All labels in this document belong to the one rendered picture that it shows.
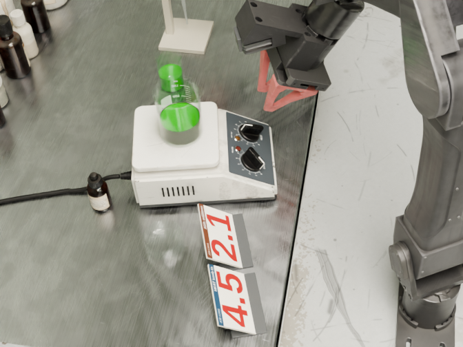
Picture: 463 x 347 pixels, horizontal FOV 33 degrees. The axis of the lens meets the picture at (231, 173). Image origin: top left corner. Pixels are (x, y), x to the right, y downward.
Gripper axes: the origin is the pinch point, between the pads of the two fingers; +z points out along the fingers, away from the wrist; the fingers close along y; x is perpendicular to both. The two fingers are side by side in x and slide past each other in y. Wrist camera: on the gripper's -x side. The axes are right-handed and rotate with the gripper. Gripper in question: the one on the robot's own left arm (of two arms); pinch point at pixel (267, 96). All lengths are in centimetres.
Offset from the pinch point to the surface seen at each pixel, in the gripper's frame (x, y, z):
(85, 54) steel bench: -13.8, -28.4, 25.4
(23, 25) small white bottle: -24.6, -31.5, 24.4
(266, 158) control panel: 2.6, 5.0, 7.3
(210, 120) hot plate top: -5.8, -0.1, 6.6
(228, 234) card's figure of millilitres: -4.2, 15.4, 11.9
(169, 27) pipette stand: -1.9, -28.5, 16.1
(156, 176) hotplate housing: -13.3, 6.6, 11.9
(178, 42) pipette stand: -0.6, -26.0, 16.8
